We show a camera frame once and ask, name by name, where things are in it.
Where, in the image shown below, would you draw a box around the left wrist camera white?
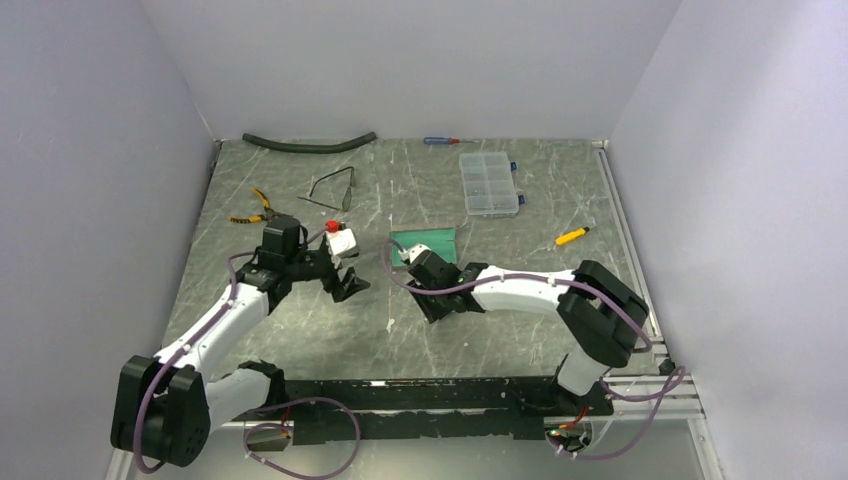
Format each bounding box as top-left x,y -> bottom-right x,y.
325,220 -> 360,259

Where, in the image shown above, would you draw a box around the clear plastic organizer box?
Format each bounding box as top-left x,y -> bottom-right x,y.
458,152 -> 525,218

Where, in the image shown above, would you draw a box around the yellow utility knife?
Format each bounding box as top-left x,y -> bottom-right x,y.
555,227 -> 592,246

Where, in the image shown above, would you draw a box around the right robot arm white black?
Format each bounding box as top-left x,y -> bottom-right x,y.
405,247 -> 651,415

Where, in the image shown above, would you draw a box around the black rubber hose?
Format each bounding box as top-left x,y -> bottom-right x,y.
241,131 -> 378,155

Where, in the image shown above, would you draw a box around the aluminium frame rail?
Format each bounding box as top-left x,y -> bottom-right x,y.
119,376 -> 707,432

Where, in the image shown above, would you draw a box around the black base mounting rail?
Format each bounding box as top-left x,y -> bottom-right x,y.
221,374 -> 614,446

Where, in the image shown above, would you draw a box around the blue red screwdriver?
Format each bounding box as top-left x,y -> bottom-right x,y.
423,136 -> 475,146

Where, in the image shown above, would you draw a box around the yellow handled pliers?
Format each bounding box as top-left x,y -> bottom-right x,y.
228,188 -> 291,225

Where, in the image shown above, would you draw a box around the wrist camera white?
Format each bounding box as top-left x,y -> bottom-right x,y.
399,243 -> 430,265
325,220 -> 360,259

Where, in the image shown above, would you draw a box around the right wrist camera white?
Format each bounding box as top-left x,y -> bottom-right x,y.
399,243 -> 430,265

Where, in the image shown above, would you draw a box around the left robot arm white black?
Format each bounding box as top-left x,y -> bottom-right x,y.
110,215 -> 369,474

